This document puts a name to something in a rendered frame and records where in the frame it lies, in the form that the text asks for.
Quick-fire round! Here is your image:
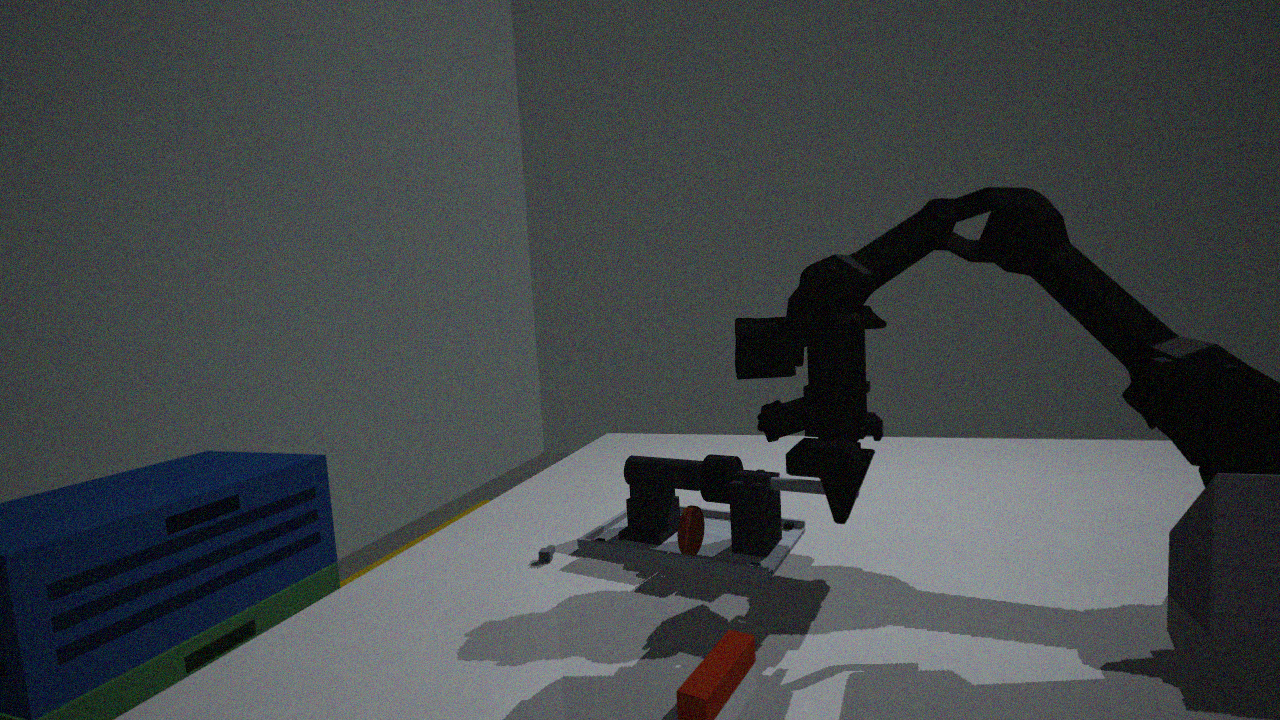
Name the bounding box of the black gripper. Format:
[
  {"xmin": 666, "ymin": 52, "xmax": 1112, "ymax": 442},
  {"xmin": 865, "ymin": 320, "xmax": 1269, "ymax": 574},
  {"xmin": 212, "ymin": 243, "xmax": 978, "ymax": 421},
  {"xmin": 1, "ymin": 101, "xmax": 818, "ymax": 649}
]
[{"xmin": 786, "ymin": 374, "xmax": 883, "ymax": 524}]

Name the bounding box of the red-brown rectangular block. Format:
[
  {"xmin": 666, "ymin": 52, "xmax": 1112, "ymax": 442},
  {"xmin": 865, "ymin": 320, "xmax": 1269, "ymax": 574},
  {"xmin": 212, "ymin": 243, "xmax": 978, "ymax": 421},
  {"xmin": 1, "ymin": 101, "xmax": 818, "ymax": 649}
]
[{"xmin": 677, "ymin": 630, "xmax": 756, "ymax": 720}]

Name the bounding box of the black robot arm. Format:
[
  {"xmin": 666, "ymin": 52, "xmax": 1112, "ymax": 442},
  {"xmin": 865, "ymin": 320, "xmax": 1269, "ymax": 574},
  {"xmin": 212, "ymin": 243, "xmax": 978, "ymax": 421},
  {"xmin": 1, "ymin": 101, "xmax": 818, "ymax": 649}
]
[{"xmin": 735, "ymin": 188, "xmax": 1280, "ymax": 488}]

